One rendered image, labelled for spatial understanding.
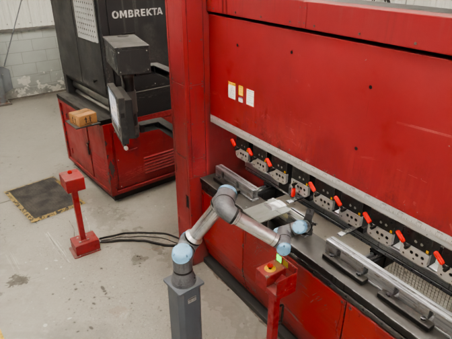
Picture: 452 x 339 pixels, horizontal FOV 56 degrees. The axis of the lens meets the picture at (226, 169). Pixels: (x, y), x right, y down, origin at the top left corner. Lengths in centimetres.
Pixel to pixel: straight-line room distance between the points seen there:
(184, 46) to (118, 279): 205
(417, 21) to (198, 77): 172
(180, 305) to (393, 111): 158
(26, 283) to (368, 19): 335
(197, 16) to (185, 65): 34
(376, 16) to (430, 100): 44
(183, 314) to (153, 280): 121
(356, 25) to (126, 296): 270
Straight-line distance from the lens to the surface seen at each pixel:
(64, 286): 400
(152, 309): 361
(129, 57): 314
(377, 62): 214
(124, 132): 326
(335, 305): 269
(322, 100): 240
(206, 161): 349
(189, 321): 276
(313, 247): 278
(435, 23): 196
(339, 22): 225
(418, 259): 229
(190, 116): 327
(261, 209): 286
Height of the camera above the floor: 252
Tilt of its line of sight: 27 degrees down
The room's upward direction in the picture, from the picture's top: straight up
